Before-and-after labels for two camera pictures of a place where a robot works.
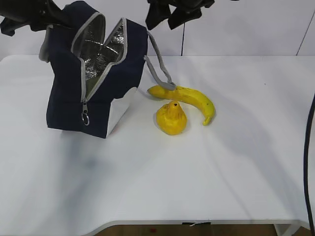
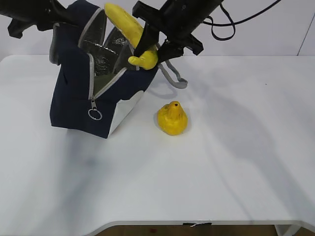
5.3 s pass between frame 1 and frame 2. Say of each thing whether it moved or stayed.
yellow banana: moved
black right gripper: moved
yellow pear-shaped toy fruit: stayed
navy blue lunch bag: stayed
